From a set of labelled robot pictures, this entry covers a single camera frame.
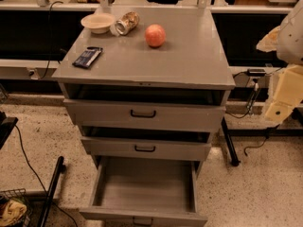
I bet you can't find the black floor cable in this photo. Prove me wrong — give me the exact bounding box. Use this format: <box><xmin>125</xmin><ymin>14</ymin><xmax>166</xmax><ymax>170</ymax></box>
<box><xmin>13</xmin><ymin>124</ymin><xmax>80</xmax><ymax>227</ymax></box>
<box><xmin>242</xmin><ymin>126</ymin><xmax>278</xmax><ymax>157</ymax></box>

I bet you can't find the red apple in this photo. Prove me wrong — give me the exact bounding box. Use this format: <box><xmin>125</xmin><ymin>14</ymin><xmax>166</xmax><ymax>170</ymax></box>
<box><xmin>145</xmin><ymin>24</ymin><xmax>166</xmax><ymax>47</ymax></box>

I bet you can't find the black pole left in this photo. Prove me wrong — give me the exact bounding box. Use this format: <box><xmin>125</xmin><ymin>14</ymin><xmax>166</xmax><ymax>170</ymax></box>
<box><xmin>38</xmin><ymin>156</ymin><xmax>64</xmax><ymax>227</ymax></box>

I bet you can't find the cream bowl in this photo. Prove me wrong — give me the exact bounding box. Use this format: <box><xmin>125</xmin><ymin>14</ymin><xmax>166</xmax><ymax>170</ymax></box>
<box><xmin>80</xmin><ymin>13</ymin><xmax>116</xmax><ymax>34</ymax></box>

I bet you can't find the grey middle drawer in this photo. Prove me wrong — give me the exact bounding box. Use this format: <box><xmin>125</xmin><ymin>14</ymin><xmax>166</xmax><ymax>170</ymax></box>
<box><xmin>81</xmin><ymin>127</ymin><xmax>211</xmax><ymax>161</ymax></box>

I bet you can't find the black power adapter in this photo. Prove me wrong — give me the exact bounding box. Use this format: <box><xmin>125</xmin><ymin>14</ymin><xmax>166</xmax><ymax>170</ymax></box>
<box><xmin>246</xmin><ymin>68</ymin><xmax>266</xmax><ymax>77</ymax></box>

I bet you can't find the black drawer handle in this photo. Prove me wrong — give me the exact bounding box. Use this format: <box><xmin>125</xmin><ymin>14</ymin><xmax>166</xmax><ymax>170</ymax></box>
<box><xmin>133</xmin><ymin>218</ymin><xmax>153</xmax><ymax>227</ymax></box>
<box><xmin>134</xmin><ymin>145</ymin><xmax>156</xmax><ymax>152</ymax></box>
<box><xmin>130</xmin><ymin>110</ymin><xmax>156</xmax><ymax>118</ymax></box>

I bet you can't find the black table leg right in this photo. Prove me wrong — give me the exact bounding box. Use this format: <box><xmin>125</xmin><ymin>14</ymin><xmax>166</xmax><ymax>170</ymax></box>
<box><xmin>222</xmin><ymin>118</ymin><xmax>241</xmax><ymax>166</ymax></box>

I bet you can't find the black top drawer handle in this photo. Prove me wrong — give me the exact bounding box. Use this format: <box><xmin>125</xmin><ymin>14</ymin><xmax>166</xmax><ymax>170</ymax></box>
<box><xmin>130</xmin><ymin>110</ymin><xmax>156</xmax><ymax>118</ymax></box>

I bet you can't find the grey drawer cabinet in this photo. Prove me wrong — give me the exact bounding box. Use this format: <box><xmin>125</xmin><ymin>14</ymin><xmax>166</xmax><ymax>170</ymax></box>
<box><xmin>51</xmin><ymin>5</ymin><xmax>237</xmax><ymax>172</ymax></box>

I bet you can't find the grey drawer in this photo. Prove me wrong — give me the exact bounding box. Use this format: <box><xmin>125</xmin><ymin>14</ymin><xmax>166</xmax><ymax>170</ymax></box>
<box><xmin>80</xmin><ymin>157</ymin><xmax>207</xmax><ymax>227</ymax></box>
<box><xmin>81</xmin><ymin>127</ymin><xmax>211</xmax><ymax>161</ymax></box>
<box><xmin>64</xmin><ymin>85</ymin><xmax>225</xmax><ymax>132</ymax></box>

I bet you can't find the black floor cable left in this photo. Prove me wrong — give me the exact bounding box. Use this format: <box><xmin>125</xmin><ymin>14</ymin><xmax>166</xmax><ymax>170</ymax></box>
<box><xmin>13</xmin><ymin>124</ymin><xmax>80</xmax><ymax>227</ymax></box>

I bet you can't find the black hanging cable left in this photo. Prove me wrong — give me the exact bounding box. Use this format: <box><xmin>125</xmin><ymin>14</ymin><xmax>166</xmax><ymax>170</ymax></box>
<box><xmin>40</xmin><ymin>0</ymin><xmax>64</xmax><ymax>80</ymax></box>

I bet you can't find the black middle drawer handle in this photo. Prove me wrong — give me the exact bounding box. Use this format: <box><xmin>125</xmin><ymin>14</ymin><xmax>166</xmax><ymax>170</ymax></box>
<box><xmin>134</xmin><ymin>145</ymin><xmax>156</xmax><ymax>152</ymax></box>

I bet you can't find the silver drink can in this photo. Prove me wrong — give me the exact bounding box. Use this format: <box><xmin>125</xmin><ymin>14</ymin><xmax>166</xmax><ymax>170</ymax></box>
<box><xmin>115</xmin><ymin>11</ymin><xmax>140</xmax><ymax>35</ymax></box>

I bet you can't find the grey bottom drawer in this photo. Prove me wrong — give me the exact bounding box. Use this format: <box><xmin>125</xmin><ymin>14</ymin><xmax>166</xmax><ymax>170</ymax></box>
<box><xmin>80</xmin><ymin>157</ymin><xmax>207</xmax><ymax>227</ymax></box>

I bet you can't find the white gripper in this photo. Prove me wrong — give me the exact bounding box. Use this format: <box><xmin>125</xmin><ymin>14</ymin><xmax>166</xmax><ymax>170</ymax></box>
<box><xmin>265</xmin><ymin>64</ymin><xmax>303</xmax><ymax>123</ymax></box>

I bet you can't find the black floor cable right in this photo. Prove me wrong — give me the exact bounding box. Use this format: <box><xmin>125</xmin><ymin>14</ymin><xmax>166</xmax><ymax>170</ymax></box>
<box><xmin>242</xmin><ymin>126</ymin><xmax>278</xmax><ymax>157</ymax></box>

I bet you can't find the dark blue snack bar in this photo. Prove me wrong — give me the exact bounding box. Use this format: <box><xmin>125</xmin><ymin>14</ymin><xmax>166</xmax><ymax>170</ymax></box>
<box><xmin>72</xmin><ymin>46</ymin><xmax>103</xmax><ymax>69</ymax></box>

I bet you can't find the wire basket with bags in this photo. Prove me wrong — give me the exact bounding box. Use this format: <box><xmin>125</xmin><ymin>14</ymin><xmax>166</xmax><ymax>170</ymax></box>
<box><xmin>0</xmin><ymin>188</ymin><xmax>31</xmax><ymax>227</ymax></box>

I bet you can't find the black bottom drawer handle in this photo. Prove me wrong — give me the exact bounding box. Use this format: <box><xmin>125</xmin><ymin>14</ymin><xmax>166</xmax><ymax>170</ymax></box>
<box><xmin>133</xmin><ymin>218</ymin><xmax>153</xmax><ymax>227</ymax></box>

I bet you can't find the grey top drawer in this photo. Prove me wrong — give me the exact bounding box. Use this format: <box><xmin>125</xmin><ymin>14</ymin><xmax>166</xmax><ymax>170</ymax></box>
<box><xmin>64</xmin><ymin>85</ymin><xmax>225</xmax><ymax>132</ymax></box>

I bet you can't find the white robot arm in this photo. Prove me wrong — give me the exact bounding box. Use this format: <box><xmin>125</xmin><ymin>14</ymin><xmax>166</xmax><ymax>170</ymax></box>
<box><xmin>257</xmin><ymin>0</ymin><xmax>303</xmax><ymax>123</ymax></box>

